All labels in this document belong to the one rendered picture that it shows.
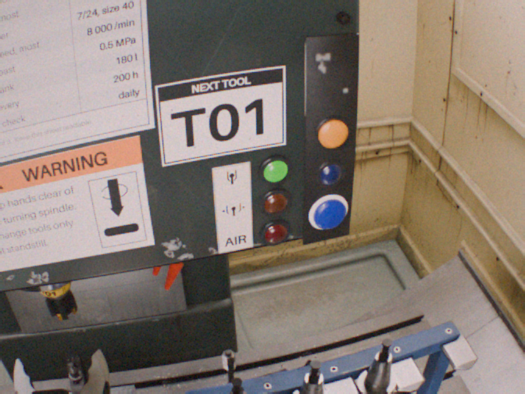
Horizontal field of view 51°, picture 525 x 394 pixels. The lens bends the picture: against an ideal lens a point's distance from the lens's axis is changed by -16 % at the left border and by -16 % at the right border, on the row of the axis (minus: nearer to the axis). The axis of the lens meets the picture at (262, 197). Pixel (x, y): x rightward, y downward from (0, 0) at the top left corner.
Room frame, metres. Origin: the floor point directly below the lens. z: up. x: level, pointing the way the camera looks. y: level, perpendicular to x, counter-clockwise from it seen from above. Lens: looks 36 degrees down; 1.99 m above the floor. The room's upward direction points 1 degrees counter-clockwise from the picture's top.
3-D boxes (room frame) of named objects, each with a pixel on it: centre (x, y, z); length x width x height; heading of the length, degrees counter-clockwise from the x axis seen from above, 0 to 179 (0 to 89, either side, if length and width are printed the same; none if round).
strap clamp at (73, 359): (0.73, 0.40, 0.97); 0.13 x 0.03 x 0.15; 16
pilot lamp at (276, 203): (0.43, -0.01, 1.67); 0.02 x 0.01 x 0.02; 106
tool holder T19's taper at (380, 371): (0.55, -0.17, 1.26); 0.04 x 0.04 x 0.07
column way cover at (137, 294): (0.99, 0.40, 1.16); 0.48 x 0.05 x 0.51; 106
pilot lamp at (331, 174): (0.44, -0.06, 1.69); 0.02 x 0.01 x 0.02; 106
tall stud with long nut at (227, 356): (0.80, 0.07, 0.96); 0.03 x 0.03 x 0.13
